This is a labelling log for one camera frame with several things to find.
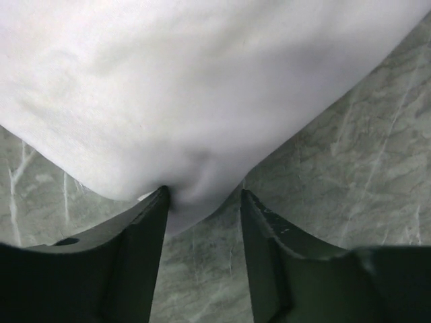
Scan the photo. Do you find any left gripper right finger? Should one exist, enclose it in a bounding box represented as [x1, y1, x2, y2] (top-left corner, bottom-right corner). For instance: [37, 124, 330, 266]
[240, 190, 430, 323]

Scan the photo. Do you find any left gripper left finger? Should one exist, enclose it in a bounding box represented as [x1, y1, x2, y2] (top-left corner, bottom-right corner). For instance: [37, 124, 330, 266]
[1, 187, 170, 322]

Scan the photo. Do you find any white t-shirt red print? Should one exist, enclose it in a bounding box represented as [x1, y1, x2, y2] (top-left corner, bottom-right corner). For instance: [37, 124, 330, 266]
[1, 1, 430, 235]

